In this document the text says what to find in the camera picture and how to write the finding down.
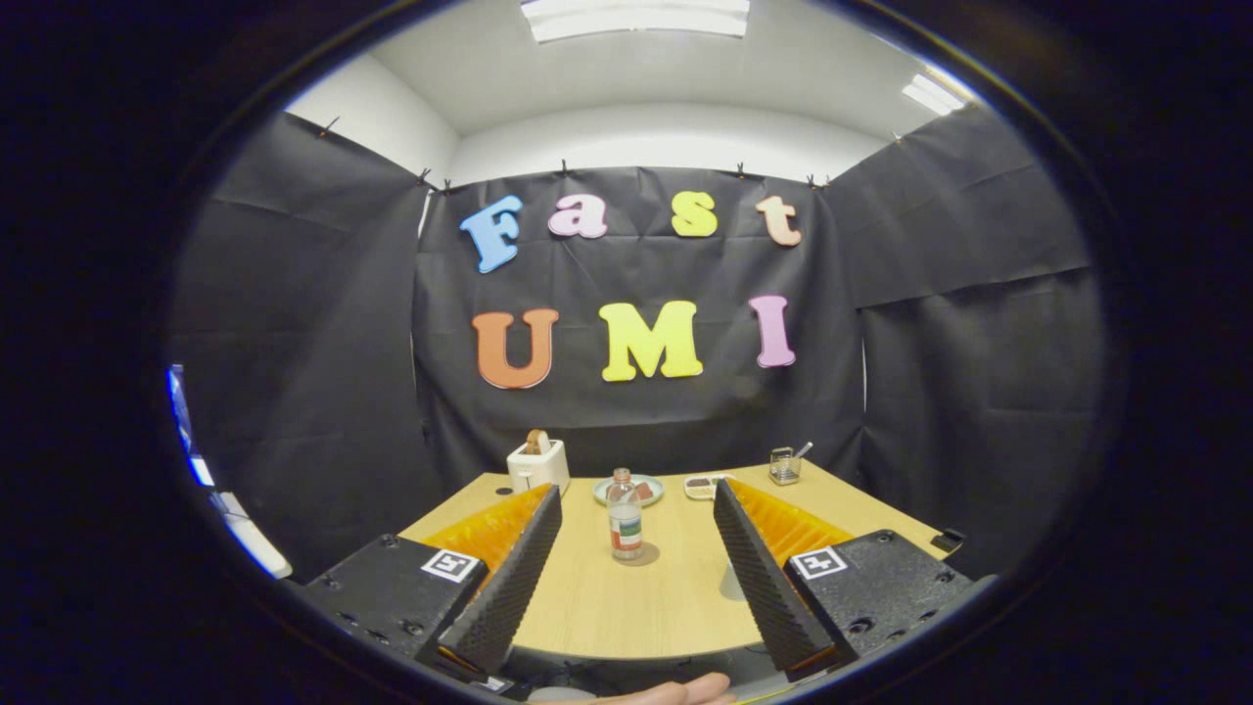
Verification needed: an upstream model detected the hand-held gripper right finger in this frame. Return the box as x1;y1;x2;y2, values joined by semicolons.
713;478;996;683

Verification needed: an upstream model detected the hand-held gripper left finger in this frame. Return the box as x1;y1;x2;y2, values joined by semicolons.
303;483;564;682

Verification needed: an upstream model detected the clear juice bottle red ring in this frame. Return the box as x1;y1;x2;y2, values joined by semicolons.
606;467;644;562

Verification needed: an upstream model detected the white toaster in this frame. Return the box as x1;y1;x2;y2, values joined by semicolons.
506;439;571;495

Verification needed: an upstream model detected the wooden table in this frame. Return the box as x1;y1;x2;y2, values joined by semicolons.
399;460;951;659

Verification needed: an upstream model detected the pale green plate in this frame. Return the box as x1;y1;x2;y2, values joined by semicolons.
593;474;665;508

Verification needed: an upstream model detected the black backdrop cloth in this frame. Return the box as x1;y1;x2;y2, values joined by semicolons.
166;103;1107;584

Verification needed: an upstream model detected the small ceiling light panel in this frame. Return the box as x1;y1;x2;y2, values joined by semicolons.
901;70;965;117

